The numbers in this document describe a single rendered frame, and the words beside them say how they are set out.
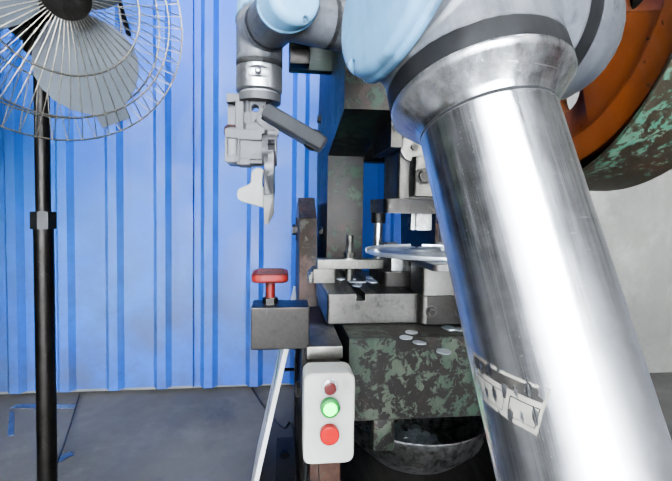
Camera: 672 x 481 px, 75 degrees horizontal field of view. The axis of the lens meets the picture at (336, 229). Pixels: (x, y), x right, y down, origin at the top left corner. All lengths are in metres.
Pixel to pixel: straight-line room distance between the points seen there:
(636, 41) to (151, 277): 1.94
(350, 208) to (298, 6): 0.63
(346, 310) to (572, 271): 0.65
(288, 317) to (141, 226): 1.53
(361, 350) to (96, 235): 1.67
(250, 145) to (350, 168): 0.49
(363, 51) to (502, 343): 0.19
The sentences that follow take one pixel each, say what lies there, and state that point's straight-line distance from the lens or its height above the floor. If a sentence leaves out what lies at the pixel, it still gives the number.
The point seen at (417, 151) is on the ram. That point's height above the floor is 0.99.
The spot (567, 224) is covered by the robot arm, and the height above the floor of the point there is 0.86.
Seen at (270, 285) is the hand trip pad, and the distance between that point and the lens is 0.74.
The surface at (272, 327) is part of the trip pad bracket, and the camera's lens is 0.74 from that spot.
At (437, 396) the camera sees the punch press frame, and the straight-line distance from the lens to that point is 0.85.
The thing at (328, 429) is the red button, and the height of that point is 0.55.
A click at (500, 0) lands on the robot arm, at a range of 0.28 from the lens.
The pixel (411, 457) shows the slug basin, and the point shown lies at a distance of 0.99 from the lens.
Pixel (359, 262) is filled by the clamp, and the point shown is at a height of 0.75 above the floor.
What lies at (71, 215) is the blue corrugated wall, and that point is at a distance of 2.28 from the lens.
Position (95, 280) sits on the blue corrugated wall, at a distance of 2.28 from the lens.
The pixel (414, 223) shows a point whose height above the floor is 0.84.
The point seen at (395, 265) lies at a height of 0.75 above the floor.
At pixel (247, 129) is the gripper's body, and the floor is 0.99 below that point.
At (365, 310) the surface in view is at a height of 0.67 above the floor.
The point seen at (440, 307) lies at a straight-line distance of 0.86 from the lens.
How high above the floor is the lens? 0.87
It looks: 3 degrees down
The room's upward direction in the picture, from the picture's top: 1 degrees clockwise
